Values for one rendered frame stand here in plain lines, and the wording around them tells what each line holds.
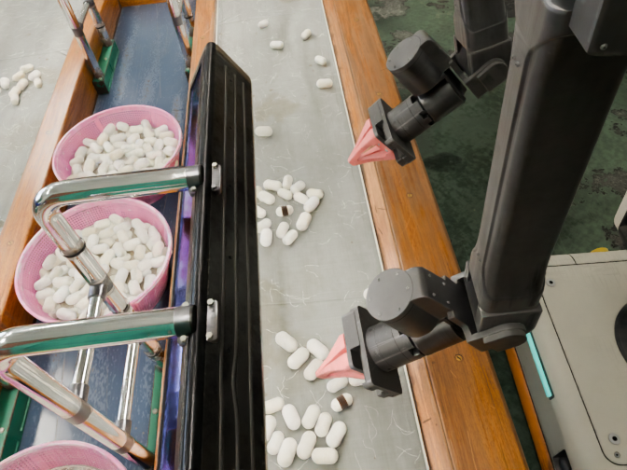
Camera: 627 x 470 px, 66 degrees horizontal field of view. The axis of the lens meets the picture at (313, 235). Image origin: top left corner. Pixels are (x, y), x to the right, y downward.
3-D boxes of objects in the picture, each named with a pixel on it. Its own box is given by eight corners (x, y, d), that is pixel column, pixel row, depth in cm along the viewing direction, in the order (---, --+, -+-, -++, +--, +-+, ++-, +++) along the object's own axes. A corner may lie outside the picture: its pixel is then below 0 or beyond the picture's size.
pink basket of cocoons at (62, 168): (196, 131, 116) (185, 98, 109) (189, 215, 100) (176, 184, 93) (85, 144, 116) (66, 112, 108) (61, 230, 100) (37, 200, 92)
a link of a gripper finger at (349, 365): (302, 388, 60) (362, 362, 56) (298, 336, 64) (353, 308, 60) (337, 397, 65) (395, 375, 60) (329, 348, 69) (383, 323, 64)
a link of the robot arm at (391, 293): (534, 341, 49) (509, 269, 54) (483, 303, 42) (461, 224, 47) (430, 374, 55) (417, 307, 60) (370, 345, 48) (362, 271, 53)
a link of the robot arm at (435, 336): (482, 342, 54) (467, 298, 57) (452, 324, 49) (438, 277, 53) (428, 364, 57) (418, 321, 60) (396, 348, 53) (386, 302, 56)
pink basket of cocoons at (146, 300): (163, 209, 102) (148, 178, 94) (205, 308, 87) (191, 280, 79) (34, 261, 95) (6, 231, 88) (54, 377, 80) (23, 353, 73)
